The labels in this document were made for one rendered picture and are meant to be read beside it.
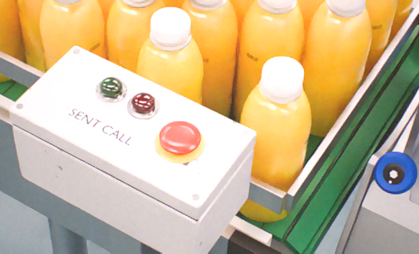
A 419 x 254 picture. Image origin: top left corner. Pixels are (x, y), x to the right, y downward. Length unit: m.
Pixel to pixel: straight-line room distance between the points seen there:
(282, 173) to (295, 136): 0.05
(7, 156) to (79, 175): 0.33
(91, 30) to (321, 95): 0.26
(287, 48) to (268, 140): 0.13
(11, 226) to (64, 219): 0.93
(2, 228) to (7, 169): 0.93
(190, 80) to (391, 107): 0.31
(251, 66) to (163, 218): 0.26
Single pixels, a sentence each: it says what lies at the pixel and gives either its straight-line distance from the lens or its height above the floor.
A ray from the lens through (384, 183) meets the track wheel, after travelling 0.96.
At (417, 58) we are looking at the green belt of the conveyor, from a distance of 1.19.
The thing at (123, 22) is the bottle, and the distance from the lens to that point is 0.94.
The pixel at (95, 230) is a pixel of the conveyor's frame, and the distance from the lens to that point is 1.13.
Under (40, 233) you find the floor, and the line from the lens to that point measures 2.07.
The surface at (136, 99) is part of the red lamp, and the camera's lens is 0.80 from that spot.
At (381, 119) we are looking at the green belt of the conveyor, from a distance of 1.11.
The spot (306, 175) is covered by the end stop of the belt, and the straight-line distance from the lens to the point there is 0.92.
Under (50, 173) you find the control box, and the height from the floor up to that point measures 1.03.
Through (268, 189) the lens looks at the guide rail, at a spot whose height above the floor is 0.98.
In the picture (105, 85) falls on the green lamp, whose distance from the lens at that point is 0.81.
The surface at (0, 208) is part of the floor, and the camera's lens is 2.12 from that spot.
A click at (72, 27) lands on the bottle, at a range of 0.95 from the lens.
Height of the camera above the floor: 1.70
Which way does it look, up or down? 49 degrees down
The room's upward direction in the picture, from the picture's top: 4 degrees clockwise
